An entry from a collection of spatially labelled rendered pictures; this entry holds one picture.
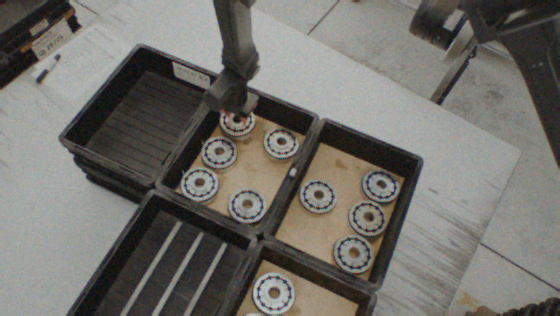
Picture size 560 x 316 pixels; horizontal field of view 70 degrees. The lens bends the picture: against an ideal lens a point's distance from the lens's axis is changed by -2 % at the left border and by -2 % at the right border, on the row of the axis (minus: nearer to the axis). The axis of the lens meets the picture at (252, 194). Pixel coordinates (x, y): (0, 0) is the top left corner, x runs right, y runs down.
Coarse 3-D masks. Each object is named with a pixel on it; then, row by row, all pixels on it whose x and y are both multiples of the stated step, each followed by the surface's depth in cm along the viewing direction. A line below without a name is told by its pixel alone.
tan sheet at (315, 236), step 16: (320, 144) 120; (320, 160) 117; (336, 160) 117; (352, 160) 118; (304, 176) 115; (320, 176) 115; (336, 176) 115; (352, 176) 115; (400, 176) 116; (336, 192) 113; (352, 192) 113; (336, 208) 111; (384, 208) 111; (288, 224) 108; (304, 224) 108; (320, 224) 109; (336, 224) 109; (288, 240) 106; (304, 240) 106; (320, 240) 107; (336, 240) 107; (368, 240) 107; (320, 256) 105; (352, 256) 105; (368, 272) 103
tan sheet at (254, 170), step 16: (256, 128) 121; (272, 128) 122; (240, 144) 119; (256, 144) 119; (240, 160) 116; (256, 160) 116; (224, 176) 114; (240, 176) 114; (256, 176) 114; (272, 176) 114; (224, 192) 112; (272, 192) 112; (224, 208) 110
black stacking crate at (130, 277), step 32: (160, 224) 107; (192, 224) 107; (128, 256) 102; (192, 256) 104; (224, 256) 104; (96, 288) 92; (128, 288) 99; (160, 288) 100; (192, 288) 100; (224, 288) 100
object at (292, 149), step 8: (280, 128) 118; (272, 136) 117; (288, 136) 117; (296, 136) 117; (264, 144) 115; (272, 144) 115; (296, 144) 116; (272, 152) 114; (280, 152) 114; (288, 152) 115
